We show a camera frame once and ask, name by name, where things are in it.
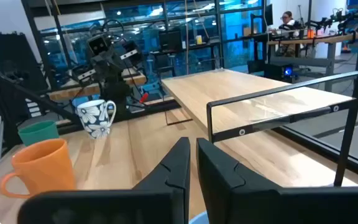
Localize green plastic cup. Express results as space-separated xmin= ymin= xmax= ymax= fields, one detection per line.
xmin=17 ymin=120 xmax=60 ymax=147

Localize light blue mug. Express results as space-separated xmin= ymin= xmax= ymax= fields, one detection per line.
xmin=188 ymin=210 xmax=210 ymax=224

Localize black monitor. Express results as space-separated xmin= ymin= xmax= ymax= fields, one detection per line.
xmin=158 ymin=30 xmax=183 ymax=52

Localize black background robot arms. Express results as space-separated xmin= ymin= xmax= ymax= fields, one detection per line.
xmin=306 ymin=7 xmax=358 ymax=32

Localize black panel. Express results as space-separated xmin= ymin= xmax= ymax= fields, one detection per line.
xmin=0 ymin=30 xmax=51 ymax=147

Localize small black computer case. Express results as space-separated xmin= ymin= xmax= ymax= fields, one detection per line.
xmin=264 ymin=63 xmax=295 ymax=83

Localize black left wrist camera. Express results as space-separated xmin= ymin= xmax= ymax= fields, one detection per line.
xmin=87 ymin=34 xmax=112 ymax=57

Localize person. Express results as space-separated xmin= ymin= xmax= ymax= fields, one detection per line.
xmin=272 ymin=11 xmax=304 ymax=38

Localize orange mug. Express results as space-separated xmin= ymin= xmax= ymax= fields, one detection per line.
xmin=0 ymin=138 xmax=76 ymax=199

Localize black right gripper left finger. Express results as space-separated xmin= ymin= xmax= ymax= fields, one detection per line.
xmin=17 ymin=136 xmax=191 ymax=224

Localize white navy floral mug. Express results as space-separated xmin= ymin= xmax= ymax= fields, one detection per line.
xmin=76 ymin=99 xmax=117 ymax=140

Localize wooden desk grey legs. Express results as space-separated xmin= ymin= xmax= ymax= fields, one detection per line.
xmin=267 ymin=29 xmax=358 ymax=93

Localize wooden shelf black metal frame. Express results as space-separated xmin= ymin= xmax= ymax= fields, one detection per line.
xmin=161 ymin=68 xmax=358 ymax=187

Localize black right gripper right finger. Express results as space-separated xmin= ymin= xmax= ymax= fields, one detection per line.
xmin=196 ymin=138 xmax=358 ymax=224

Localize wooden background table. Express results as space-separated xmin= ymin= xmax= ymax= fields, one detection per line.
xmin=47 ymin=70 xmax=147 ymax=102

